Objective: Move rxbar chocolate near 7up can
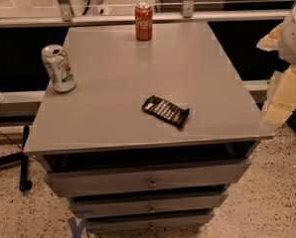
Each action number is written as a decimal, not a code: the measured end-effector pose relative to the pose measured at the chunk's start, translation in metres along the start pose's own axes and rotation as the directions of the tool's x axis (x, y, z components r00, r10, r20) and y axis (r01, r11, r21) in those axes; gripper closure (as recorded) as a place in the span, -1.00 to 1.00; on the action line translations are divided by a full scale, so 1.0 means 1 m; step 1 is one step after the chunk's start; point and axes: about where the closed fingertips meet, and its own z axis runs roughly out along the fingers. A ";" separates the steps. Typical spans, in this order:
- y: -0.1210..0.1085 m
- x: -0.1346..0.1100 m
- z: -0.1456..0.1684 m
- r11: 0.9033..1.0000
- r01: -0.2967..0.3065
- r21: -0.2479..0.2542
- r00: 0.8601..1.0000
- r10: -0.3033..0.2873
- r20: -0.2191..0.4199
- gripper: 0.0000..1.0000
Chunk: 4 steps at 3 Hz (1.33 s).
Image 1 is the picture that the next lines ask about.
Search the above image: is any grey metal railing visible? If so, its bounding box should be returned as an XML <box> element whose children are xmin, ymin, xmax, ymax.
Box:
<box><xmin>0</xmin><ymin>0</ymin><xmax>296</xmax><ymax>28</ymax></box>

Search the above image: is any black tripod leg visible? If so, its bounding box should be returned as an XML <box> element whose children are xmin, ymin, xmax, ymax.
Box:
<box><xmin>0</xmin><ymin>125</ymin><xmax>34</xmax><ymax>193</ymax></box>

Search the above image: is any bottom grey drawer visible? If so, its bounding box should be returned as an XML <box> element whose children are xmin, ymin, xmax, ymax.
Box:
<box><xmin>85</xmin><ymin>209</ymin><xmax>214</xmax><ymax>233</ymax></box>

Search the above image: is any middle grey drawer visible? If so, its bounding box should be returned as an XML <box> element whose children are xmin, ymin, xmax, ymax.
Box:
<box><xmin>70</xmin><ymin>191</ymin><xmax>227</xmax><ymax>218</ymax></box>

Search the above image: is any white green 7up can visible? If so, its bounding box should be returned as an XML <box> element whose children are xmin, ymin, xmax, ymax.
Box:
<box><xmin>41</xmin><ymin>45</ymin><xmax>76</xmax><ymax>92</ymax></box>

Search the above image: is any top grey drawer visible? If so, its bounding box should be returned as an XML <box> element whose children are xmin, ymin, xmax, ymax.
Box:
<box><xmin>45</xmin><ymin>159</ymin><xmax>251</xmax><ymax>197</ymax></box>

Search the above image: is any red coca-cola can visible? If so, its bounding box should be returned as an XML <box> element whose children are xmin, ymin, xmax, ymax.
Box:
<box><xmin>135</xmin><ymin>2</ymin><xmax>153</xmax><ymax>41</ymax></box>

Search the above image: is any grey drawer cabinet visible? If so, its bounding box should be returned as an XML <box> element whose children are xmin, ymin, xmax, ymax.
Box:
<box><xmin>23</xmin><ymin>21</ymin><xmax>276</xmax><ymax>234</ymax></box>

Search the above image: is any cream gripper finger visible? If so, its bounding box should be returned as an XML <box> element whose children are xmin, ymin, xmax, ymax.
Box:
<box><xmin>256</xmin><ymin>24</ymin><xmax>282</xmax><ymax>52</ymax></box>
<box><xmin>262</xmin><ymin>64</ymin><xmax>296</xmax><ymax>127</ymax></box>

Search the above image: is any black rxbar chocolate wrapper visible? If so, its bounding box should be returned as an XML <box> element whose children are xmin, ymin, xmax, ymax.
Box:
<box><xmin>142</xmin><ymin>95</ymin><xmax>190</xmax><ymax>129</ymax></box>

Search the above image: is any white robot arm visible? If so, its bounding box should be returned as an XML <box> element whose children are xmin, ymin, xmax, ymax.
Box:
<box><xmin>256</xmin><ymin>4</ymin><xmax>296</xmax><ymax>126</ymax></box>

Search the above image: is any grey drawer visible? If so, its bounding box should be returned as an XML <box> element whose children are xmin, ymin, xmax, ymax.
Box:
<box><xmin>70</xmin><ymin>191</ymin><xmax>227</xmax><ymax>218</ymax></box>
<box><xmin>85</xmin><ymin>209</ymin><xmax>214</xmax><ymax>233</ymax></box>
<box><xmin>45</xmin><ymin>159</ymin><xmax>251</xmax><ymax>197</ymax></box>

